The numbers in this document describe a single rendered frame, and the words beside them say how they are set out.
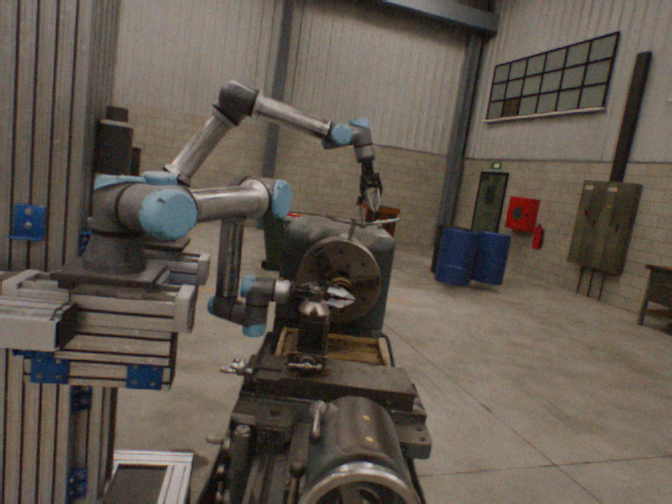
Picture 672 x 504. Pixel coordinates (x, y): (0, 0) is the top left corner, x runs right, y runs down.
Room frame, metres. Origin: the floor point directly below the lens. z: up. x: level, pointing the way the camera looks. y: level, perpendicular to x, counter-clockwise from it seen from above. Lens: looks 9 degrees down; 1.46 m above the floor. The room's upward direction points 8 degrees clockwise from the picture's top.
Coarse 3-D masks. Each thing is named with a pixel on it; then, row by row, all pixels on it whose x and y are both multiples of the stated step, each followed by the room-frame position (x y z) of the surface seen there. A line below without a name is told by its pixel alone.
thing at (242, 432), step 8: (240, 432) 0.98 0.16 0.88; (248, 432) 0.99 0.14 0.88; (240, 440) 0.98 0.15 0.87; (248, 440) 0.98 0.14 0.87; (240, 448) 0.98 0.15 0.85; (248, 448) 1.00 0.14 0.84; (232, 456) 0.98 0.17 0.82; (240, 456) 0.98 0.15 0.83; (232, 464) 0.98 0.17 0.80; (240, 464) 0.98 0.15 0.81
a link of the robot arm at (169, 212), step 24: (144, 192) 1.09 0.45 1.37; (168, 192) 1.08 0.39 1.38; (192, 192) 1.16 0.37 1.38; (216, 192) 1.26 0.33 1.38; (240, 192) 1.33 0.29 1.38; (264, 192) 1.40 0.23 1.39; (288, 192) 1.48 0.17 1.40; (120, 216) 1.10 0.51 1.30; (144, 216) 1.06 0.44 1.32; (168, 216) 1.07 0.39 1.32; (192, 216) 1.12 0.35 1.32; (216, 216) 1.25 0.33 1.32; (264, 216) 1.44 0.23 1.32
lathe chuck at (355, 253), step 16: (336, 240) 1.77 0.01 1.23; (352, 240) 1.84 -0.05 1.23; (304, 256) 1.82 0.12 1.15; (336, 256) 1.77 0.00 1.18; (352, 256) 1.77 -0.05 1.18; (368, 256) 1.77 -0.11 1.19; (304, 272) 1.76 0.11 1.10; (320, 272) 1.76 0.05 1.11; (352, 272) 1.77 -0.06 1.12; (368, 272) 1.77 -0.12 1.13; (352, 304) 1.77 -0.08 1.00; (368, 304) 1.77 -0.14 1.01; (336, 320) 1.77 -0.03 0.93
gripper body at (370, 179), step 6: (360, 162) 1.94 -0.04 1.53; (366, 162) 1.92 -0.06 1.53; (366, 168) 1.89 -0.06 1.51; (372, 168) 1.89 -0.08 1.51; (366, 174) 1.87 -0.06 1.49; (372, 174) 1.87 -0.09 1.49; (378, 174) 1.87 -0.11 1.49; (360, 180) 1.93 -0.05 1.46; (366, 180) 1.88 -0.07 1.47; (372, 180) 1.89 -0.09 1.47; (378, 180) 1.89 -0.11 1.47; (366, 186) 1.89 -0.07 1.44; (372, 186) 1.88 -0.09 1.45; (378, 186) 1.87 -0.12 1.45
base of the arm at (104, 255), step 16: (96, 240) 1.13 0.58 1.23; (112, 240) 1.13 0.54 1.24; (128, 240) 1.15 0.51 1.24; (96, 256) 1.12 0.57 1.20; (112, 256) 1.12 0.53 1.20; (128, 256) 1.15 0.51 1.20; (144, 256) 1.20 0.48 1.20; (96, 272) 1.11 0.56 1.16; (112, 272) 1.11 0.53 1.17; (128, 272) 1.14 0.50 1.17
